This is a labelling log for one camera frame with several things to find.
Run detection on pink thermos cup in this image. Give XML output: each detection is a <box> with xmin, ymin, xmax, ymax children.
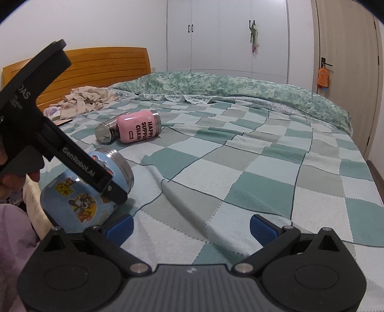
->
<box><xmin>116</xmin><ymin>110</ymin><xmax>162</xmax><ymax>144</ymax></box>

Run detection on checkered green bed sheet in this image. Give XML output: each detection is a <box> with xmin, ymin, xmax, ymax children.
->
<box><xmin>63</xmin><ymin>91</ymin><xmax>383</xmax><ymax>311</ymax></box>

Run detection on orange wooden headboard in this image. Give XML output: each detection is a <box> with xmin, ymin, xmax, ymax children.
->
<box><xmin>2</xmin><ymin>46</ymin><xmax>152</xmax><ymax>113</ymax></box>

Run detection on green floral duvet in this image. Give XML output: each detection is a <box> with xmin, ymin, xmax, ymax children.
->
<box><xmin>110</xmin><ymin>71</ymin><xmax>353</xmax><ymax>135</ymax></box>

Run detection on crumpled beige patterned clothes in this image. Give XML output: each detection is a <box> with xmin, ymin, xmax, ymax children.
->
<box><xmin>43</xmin><ymin>86</ymin><xmax>116</xmax><ymax>121</ymax></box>

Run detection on lilac sleeve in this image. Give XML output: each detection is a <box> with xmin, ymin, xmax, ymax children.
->
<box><xmin>1</xmin><ymin>204</ymin><xmax>38</xmax><ymax>311</ymax></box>

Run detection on pink tablet on bed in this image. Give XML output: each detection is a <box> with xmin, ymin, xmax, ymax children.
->
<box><xmin>53</xmin><ymin>119</ymin><xmax>72</xmax><ymax>127</ymax></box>

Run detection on orange plush door hanger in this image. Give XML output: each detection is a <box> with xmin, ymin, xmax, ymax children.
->
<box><xmin>317</xmin><ymin>67</ymin><xmax>330</xmax><ymax>88</ymax></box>

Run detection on light wooden door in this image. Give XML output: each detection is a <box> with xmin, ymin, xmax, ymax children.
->
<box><xmin>312</xmin><ymin>1</ymin><xmax>383</xmax><ymax>159</ymax></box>

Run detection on person's left hand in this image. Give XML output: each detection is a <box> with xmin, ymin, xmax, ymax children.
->
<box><xmin>0</xmin><ymin>140</ymin><xmax>40</xmax><ymax>201</ymax></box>

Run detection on green hanging charm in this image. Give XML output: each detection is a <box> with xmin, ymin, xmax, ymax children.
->
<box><xmin>249</xmin><ymin>20</ymin><xmax>259</xmax><ymax>54</ymax></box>

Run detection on white built-in wardrobe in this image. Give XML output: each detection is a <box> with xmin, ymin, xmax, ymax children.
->
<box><xmin>167</xmin><ymin>1</ymin><xmax>289</xmax><ymax>84</ymax></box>

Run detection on blue cartoon thermos cup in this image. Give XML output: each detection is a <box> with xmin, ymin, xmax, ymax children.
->
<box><xmin>40</xmin><ymin>148</ymin><xmax>134</xmax><ymax>233</ymax></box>

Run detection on black door handle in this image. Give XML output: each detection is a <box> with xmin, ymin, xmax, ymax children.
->
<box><xmin>320</xmin><ymin>57</ymin><xmax>333</xmax><ymax>68</ymax></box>

